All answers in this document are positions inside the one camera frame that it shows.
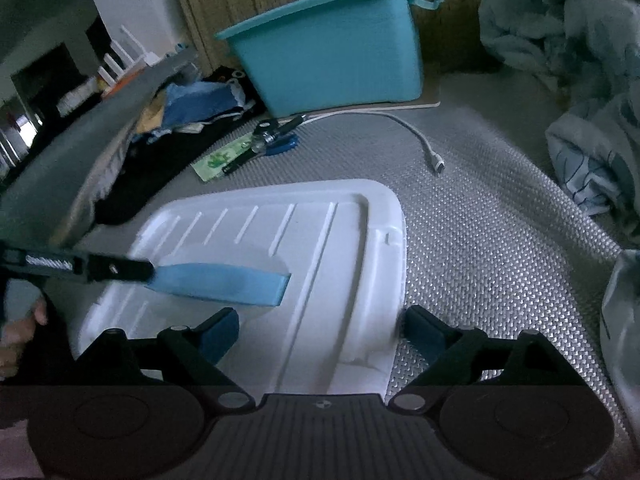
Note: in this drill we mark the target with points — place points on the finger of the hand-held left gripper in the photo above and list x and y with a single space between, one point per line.
120 269

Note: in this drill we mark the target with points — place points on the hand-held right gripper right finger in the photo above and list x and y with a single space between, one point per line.
422 335

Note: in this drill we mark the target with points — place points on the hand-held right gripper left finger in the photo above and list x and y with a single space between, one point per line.
220 334

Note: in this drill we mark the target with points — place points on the teal plastic storage bin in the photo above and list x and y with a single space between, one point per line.
340 55

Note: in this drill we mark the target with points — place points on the person's left hand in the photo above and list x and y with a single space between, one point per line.
17 340

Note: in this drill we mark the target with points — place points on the black cloth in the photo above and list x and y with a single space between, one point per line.
135 190

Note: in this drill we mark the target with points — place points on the grey woven mat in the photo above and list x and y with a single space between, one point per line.
475 260

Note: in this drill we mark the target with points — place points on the grey side board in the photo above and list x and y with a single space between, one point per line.
85 150

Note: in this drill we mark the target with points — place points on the green sachet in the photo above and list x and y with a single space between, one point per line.
215 162

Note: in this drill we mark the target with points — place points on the yellow paper bag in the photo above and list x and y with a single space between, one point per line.
150 120

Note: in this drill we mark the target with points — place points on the black pen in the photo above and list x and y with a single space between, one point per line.
235 164

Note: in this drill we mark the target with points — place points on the white packet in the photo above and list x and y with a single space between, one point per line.
77 96

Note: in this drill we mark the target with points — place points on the blue cloth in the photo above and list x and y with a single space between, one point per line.
200 102

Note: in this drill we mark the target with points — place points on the orange flat item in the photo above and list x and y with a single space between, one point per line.
122 84

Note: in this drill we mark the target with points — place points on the small blue object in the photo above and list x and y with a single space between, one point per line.
282 147

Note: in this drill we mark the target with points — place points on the small black metal gadget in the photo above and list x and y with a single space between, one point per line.
265 135

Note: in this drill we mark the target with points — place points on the pink fleece clothing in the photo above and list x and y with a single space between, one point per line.
12 460

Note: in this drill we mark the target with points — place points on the white slatted rack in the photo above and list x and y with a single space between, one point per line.
117 57

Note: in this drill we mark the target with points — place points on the woven straw mat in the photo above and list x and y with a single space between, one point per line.
210 0

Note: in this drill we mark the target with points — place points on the leaf print blanket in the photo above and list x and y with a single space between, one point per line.
565 25

